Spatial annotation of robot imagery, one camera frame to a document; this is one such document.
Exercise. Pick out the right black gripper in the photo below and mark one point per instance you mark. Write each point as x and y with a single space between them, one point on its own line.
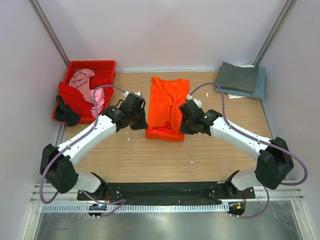
184 130

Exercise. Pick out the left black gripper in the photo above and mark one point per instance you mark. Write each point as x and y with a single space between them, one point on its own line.
143 124

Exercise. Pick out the orange t shirt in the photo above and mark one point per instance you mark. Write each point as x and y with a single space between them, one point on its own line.
164 116

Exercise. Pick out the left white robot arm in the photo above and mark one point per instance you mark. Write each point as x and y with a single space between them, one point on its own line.
58 162

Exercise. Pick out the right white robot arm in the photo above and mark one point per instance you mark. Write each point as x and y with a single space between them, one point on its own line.
273 163

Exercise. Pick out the light pink t shirt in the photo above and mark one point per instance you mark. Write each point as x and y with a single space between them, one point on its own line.
99 97

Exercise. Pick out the folded white t shirt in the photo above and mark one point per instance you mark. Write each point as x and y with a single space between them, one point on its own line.
230 96

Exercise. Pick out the red plastic bin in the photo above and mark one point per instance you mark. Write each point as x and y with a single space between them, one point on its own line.
96 66

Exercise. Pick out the folded grey t shirt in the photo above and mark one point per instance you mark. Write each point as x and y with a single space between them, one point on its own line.
237 78

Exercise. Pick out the dusty pink t shirt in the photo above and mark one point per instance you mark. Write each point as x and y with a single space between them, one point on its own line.
81 81

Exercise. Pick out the red t shirt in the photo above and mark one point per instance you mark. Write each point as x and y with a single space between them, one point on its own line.
75 100

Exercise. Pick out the black t shirt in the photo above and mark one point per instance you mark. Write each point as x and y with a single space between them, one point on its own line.
64 113

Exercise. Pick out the folded blue t shirt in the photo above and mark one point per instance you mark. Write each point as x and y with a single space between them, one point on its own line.
259 89

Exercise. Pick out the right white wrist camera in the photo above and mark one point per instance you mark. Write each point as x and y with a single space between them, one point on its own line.
196 101

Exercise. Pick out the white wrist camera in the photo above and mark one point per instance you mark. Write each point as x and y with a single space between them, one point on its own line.
196 101
133 93

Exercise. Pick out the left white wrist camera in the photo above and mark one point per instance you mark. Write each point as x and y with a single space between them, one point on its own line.
133 93

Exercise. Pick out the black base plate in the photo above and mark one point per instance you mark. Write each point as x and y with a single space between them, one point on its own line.
173 193

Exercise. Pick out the grey slotted cable duct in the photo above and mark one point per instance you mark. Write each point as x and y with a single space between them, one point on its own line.
90 207

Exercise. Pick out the aluminium frame rail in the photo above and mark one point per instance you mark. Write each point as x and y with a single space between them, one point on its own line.
282 193

